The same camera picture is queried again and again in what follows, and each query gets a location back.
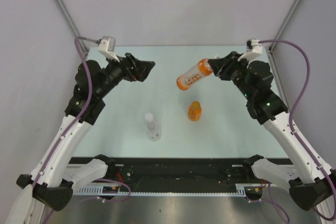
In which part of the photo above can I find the large orange tea bottle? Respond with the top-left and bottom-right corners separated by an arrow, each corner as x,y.
176,58 -> 213,91

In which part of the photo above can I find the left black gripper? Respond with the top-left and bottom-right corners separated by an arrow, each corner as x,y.
95,51 -> 154,99

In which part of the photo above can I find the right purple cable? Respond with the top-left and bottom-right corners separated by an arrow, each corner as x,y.
258,39 -> 336,221

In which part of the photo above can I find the left aluminium frame post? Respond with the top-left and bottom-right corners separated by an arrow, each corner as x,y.
38,0 -> 89,59

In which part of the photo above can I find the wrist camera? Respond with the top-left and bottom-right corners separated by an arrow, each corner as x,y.
98,36 -> 119,62
238,39 -> 263,62

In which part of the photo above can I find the clear water bottle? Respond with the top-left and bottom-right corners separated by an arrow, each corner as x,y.
144,113 -> 162,142

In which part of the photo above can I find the small orange juice bottle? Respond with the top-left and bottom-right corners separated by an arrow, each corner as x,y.
188,101 -> 202,122

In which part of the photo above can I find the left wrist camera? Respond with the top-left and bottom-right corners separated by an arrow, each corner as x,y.
98,36 -> 119,62

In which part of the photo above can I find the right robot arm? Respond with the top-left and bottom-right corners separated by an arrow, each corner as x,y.
208,51 -> 335,211

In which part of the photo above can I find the purple cable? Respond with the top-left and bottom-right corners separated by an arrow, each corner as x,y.
258,39 -> 336,221
31,36 -> 102,185

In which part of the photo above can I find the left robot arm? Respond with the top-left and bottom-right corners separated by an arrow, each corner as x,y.
6,53 -> 155,223

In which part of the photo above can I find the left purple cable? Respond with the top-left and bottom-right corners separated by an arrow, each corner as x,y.
31,36 -> 102,185

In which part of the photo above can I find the right aluminium frame post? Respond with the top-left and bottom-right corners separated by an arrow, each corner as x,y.
267,0 -> 318,51

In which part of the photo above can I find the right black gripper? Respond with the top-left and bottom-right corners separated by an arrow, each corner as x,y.
208,51 -> 254,100

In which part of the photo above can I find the white slotted cable duct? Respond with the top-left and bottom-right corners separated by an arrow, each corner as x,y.
72,184 -> 263,196

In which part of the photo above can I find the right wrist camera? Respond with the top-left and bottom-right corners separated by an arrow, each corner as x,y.
238,39 -> 263,62

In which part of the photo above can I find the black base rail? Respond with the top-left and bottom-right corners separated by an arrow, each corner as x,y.
69,157 -> 300,193

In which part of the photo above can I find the aluminium frame post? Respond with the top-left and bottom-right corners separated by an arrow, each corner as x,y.
267,0 -> 318,51
38,0 -> 89,59

